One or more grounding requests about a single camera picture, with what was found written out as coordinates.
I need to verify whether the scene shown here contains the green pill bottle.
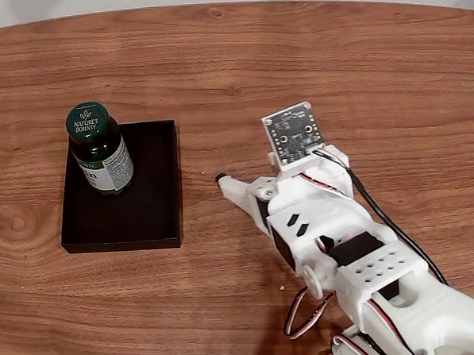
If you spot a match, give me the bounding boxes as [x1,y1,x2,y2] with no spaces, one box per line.
[64,98,136,200]

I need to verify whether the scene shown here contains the black open box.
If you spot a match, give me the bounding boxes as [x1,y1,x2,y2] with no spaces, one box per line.
[55,118,184,255]

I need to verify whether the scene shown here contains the red white black servo wire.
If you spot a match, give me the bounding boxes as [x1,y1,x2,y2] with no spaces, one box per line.
[299,170,354,201]
[281,285,337,341]

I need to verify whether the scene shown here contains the black camera circuit board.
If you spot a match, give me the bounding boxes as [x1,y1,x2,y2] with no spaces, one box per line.
[260,100,328,173]

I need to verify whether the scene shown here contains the black camera cable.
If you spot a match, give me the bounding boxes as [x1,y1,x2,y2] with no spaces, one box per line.
[313,141,449,292]

